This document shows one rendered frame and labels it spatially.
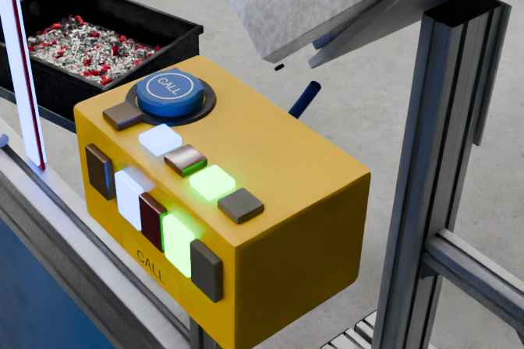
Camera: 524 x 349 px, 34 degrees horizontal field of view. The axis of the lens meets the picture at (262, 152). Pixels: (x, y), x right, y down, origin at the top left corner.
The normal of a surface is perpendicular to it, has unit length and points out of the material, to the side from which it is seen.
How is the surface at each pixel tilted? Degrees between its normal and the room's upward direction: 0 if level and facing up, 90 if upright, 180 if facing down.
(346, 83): 0
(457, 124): 90
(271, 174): 0
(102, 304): 90
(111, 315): 90
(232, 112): 0
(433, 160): 90
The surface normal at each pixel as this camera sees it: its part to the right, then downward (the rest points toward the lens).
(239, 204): 0.02, -0.79
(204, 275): -0.76, 0.38
